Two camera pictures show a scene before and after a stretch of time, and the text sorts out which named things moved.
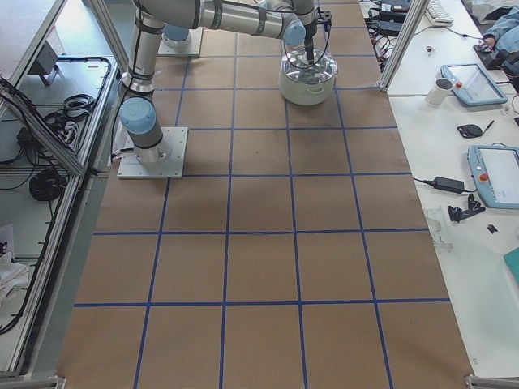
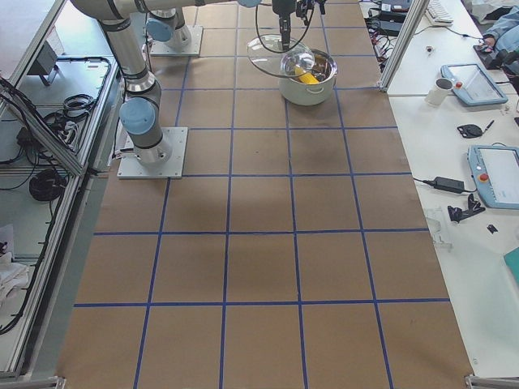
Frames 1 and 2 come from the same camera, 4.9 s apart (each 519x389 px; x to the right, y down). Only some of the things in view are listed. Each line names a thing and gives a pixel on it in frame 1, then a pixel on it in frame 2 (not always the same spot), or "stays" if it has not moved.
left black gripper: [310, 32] -> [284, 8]
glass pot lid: [295, 68] -> [266, 53]
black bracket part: [457, 214] stays
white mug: [438, 92] stays
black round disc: [469, 131] stays
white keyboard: [437, 14] stays
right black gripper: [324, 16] -> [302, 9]
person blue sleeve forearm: [506, 30] stays
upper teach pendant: [473, 85] stays
